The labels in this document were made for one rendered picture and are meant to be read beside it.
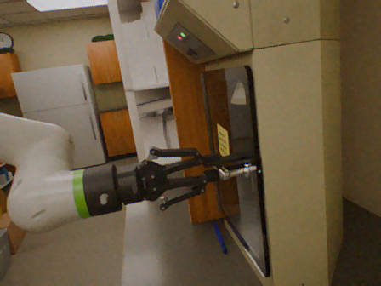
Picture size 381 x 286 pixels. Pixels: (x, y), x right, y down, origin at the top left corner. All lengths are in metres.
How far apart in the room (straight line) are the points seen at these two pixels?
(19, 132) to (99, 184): 0.19
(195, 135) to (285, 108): 0.39
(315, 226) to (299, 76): 0.27
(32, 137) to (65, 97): 4.82
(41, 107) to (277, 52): 5.21
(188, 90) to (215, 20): 0.39
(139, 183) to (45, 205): 0.16
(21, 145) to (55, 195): 0.13
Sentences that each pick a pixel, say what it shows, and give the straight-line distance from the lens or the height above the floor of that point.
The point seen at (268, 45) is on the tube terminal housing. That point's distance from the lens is 0.48.
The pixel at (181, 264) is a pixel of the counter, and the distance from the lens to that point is 0.77.
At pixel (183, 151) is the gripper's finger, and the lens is 0.55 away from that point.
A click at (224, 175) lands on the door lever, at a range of 0.53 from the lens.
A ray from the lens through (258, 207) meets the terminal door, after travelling 0.54.
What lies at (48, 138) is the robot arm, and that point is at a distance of 0.64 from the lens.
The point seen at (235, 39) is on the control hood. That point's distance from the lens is 0.47.
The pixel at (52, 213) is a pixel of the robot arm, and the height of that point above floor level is 1.19.
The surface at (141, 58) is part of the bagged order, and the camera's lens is 1.84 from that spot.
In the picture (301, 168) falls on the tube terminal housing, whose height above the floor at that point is 1.21.
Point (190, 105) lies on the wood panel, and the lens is 0.82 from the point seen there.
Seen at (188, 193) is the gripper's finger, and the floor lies 1.16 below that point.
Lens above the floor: 1.39
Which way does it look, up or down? 14 degrees down
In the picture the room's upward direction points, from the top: 9 degrees counter-clockwise
